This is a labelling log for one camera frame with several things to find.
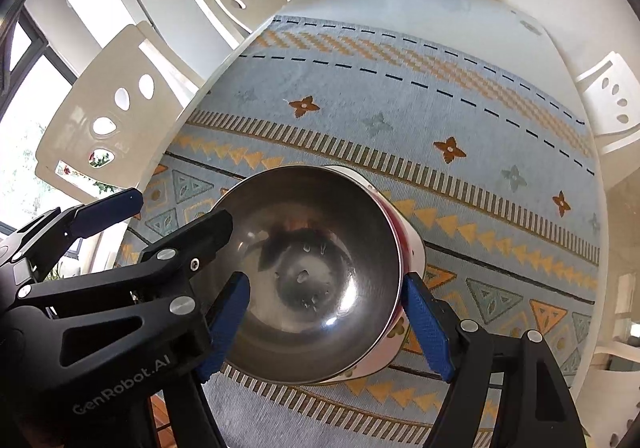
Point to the pink steel bowl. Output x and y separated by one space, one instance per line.
310 228

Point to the pink cartoon bowl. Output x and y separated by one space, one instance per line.
412 248

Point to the patterned grey-blue table mat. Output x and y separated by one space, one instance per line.
400 93

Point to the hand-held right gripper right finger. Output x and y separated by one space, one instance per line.
430 328

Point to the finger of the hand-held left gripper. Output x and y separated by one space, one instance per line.
107 208
170 278

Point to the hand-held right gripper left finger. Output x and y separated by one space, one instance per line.
230 313

